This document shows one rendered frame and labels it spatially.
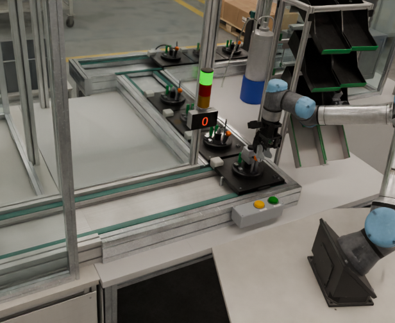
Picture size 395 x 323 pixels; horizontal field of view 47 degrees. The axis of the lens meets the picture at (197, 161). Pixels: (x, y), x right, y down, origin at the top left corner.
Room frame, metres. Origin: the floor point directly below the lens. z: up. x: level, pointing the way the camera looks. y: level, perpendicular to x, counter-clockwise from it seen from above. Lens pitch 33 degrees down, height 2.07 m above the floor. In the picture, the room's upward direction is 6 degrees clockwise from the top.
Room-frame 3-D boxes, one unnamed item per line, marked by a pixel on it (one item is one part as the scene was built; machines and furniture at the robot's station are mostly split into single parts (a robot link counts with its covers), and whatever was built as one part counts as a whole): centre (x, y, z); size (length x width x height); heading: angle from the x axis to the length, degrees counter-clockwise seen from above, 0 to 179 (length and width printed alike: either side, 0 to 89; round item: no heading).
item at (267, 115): (1.61, -0.27, 1.29); 0.08 x 0.08 x 0.05
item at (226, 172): (1.68, -0.22, 0.96); 0.24 x 0.24 x 0.02; 32
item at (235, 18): (7.14, -0.57, 0.20); 1.20 x 0.80 x 0.41; 33
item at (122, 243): (1.41, -0.07, 0.91); 0.89 x 0.06 x 0.11; 122
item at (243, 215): (1.46, -0.26, 0.93); 0.21 x 0.07 x 0.06; 122
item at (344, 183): (2.06, 0.02, 0.84); 1.50 x 1.41 x 0.03; 122
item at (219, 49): (3.23, -0.15, 1.01); 0.24 x 0.24 x 0.13; 32
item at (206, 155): (1.90, -0.08, 1.01); 0.24 x 0.24 x 0.13; 32
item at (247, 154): (1.69, -0.21, 1.06); 0.08 x 0.04 x 0.07; 33
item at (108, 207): (1.54, 0.05, 0.91); 0.84 x 0.28 x 0.10; 122
